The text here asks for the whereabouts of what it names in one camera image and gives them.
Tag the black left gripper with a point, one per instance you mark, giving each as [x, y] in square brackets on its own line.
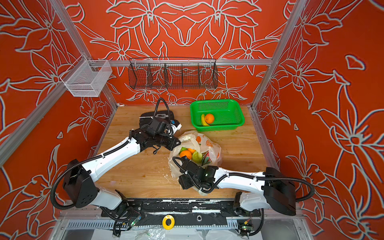
[174, 142]

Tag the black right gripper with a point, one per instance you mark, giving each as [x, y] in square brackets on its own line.
[182, 183]

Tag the green apple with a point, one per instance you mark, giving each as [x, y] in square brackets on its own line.
[197, 157]

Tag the orange fruit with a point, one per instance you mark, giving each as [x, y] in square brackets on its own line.
[209, 118]
[186, 154]

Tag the orange printed plastic bag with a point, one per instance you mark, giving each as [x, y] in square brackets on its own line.
[194, 141]

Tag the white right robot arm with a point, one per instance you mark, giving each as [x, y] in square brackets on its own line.
[263, 190]

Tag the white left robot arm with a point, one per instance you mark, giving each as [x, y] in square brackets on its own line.
[76, 186]

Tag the red dragon fruit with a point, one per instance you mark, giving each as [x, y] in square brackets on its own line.
[206, 158]

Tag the yellow banana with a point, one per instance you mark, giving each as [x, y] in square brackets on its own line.
[204, 123]

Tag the yellow round button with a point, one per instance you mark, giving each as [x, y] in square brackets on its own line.
[168, 222]

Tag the green plastic basket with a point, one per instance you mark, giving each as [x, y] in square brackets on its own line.
[227, 115]

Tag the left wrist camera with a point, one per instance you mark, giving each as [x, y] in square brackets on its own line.
[175, 125]

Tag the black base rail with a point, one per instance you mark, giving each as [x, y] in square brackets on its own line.
[187, 212]

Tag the black wire mesh basket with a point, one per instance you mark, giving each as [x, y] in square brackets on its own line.
[173, 74]

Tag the white wire mesh basket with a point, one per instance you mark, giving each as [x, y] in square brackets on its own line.
[86, 78]

